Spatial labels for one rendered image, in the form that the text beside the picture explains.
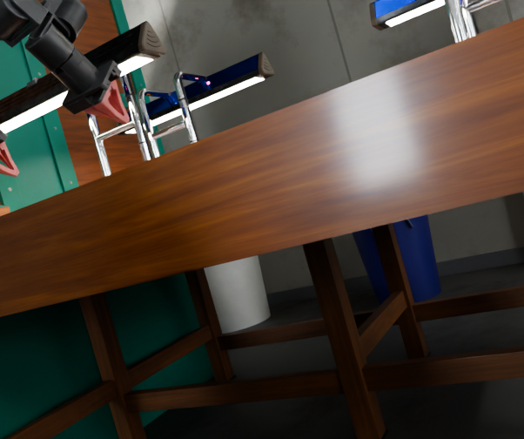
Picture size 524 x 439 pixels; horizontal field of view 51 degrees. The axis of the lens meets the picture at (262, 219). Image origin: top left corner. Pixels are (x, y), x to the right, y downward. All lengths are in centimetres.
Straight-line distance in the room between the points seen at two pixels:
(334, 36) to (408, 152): 282
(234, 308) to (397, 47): 176
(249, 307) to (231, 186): 255
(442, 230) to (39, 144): 221
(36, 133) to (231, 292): 165
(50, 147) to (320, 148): 145
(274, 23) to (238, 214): 295
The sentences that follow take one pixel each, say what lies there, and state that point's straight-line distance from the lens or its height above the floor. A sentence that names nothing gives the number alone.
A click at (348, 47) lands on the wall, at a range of 345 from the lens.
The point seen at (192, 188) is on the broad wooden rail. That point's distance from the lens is 84.
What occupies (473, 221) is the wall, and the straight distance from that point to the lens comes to 327.
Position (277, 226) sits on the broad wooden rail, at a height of 61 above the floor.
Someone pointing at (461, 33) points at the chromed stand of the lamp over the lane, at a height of 86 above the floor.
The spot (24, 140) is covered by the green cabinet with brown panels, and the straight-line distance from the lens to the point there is 202.
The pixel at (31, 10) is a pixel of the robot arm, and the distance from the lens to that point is 94.
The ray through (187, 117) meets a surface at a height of 97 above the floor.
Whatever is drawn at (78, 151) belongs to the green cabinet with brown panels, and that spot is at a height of 103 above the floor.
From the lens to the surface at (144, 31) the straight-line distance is 130.
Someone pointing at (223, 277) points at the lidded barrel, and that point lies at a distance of 327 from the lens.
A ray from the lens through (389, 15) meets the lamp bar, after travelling 162.
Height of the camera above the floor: 64
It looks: 1 degrees down
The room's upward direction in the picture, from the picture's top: 16 degrees counter-clockwise
